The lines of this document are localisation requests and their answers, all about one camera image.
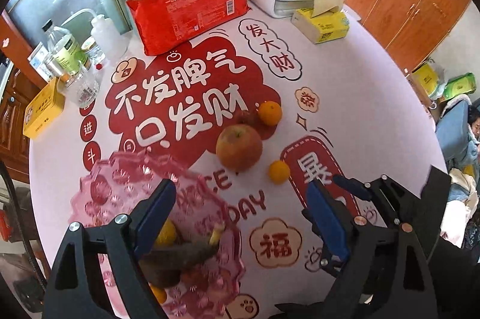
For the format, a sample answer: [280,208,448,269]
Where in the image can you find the yellow flat box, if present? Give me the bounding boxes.
[23,78,65,139]

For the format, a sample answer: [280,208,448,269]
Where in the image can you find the white squeeze bottle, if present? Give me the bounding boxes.
[90,14,128,61]

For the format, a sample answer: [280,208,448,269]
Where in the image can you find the small orange mandarin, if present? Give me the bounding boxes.
[268,160,290,185]

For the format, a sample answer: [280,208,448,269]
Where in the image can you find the yellow tissue box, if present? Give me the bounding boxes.
[291,0,350,44]

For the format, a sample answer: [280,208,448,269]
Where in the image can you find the orange kumquat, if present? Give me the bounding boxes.
[149,283,168,304]

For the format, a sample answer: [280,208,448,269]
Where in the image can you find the dark avocado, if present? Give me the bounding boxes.
[139,260,182,289]

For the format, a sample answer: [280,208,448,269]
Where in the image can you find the overripe brown banana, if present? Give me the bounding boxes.
[139,223,225,270]

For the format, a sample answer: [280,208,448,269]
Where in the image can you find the large red apple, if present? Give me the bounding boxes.
[216,124,263,173]

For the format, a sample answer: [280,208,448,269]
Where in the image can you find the clear drinking glass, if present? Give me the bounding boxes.
[57,65,99,109]

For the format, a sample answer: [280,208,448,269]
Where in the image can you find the clear plastic bottle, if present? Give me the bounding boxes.
[42,19,88,75]

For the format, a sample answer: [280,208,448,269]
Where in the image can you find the pink plastic fruit plate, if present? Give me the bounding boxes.
[69,149,245,318]

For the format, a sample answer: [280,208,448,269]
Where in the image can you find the yellow-brown round fruit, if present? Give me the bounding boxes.
[154,219,178,248]

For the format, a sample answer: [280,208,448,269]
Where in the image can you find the orange mandarin by apple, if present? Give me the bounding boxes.
[258,100,282,126]

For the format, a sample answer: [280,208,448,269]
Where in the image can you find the dark red small fruit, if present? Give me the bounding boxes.
[234,110,260,128]

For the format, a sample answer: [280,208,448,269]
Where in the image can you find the printed red white tablecloth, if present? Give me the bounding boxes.
[29,8,445,318]

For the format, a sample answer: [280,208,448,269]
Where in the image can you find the small glass jar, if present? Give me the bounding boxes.
[81,36,106,66]

